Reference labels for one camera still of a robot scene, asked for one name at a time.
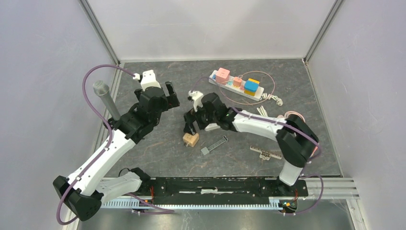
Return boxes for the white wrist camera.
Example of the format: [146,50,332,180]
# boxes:
[188,91,204,112]
[133,69,161,91]

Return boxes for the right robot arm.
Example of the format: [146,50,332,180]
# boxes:
[184,91,319,196]

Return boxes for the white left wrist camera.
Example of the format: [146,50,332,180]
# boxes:
[133,69,161,91]

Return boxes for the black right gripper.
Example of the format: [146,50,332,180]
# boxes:
[184,103,218,135]

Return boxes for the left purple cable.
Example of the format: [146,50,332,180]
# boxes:
[56,64,175,226]

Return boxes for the beige toothed ruler piece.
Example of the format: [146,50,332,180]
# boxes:
[249,146,282,161]

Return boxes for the purple cable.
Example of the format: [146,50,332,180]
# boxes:
[56,64,175,226]
[190,76,325,217]

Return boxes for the beige dragon plug adapter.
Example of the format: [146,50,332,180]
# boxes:
[182,133,200,148]

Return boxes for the blue plug adapter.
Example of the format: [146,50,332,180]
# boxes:
[244,80,259,93]

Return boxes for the long white power strip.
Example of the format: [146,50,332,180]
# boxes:
[209,68,264,101]

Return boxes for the aluminium front rail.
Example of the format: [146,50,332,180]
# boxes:
[72,177,361,210]

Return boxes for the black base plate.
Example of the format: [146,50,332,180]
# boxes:
[133,176,308,205]

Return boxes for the pink cube plug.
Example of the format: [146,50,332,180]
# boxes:
[215,68,230,85]

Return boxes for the pink thin cable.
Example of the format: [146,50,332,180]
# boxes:
[219,70,276,106]

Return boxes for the coiled pink charging cable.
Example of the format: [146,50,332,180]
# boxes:
[277,110,306,123]

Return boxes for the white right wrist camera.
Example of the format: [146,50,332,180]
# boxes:
[188,91,204,112]

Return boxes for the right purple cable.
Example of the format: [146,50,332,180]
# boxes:
[190,76,325,217]

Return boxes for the small orange plug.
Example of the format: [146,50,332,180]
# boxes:
[233,77,242,88]

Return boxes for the small white power strip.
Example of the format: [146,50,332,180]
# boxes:
[204,123,220,131]

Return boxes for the yellow cube plug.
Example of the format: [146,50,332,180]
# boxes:
[244,79,259,96]

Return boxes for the silver microphone on stand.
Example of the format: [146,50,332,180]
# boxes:
[93,80,121,121]

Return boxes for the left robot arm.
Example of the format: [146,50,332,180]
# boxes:
[53,81,180,221]

